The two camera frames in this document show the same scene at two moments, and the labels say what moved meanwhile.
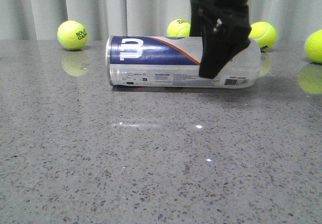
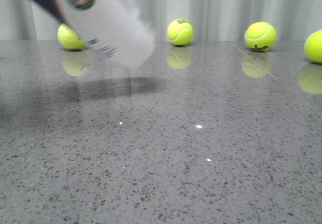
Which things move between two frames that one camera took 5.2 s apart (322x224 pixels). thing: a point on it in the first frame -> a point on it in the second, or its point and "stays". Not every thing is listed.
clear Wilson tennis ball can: [174, 62] -> [105, 15]
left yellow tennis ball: [72, 35] stays
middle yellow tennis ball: [179, 27] stays
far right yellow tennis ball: [313, 46] stays
